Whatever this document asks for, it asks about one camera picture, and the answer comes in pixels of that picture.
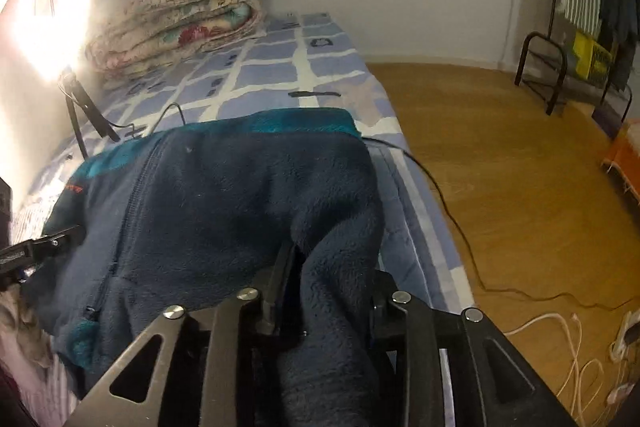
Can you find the white power strip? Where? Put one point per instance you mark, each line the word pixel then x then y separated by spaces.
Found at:
pixel 620 393
pixel 630 332

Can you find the person's left hand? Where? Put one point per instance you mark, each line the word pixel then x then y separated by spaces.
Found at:
pixel 17 327

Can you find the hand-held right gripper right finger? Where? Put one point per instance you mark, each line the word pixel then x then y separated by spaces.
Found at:
pixel 387 307

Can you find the folded floral quilt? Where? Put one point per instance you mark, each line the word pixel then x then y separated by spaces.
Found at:
pixel 200 17

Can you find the blue checked bed sheet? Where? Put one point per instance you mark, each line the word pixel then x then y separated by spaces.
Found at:
pixel 260 72

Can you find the orange covered low table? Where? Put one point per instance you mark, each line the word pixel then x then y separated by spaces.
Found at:
pixel 625 157

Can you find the black tripod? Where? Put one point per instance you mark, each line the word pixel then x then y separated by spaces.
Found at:
pixel 92 107

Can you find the yellow crate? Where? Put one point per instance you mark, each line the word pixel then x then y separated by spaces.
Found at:
pixel 585 54

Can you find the teal plaid fleece jacket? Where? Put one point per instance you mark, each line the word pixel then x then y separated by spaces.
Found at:
pixel 225 187

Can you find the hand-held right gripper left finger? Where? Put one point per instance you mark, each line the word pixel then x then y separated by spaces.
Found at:
pixel 282 287

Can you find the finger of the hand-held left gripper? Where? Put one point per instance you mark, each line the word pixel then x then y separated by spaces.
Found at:
pixel 35 252

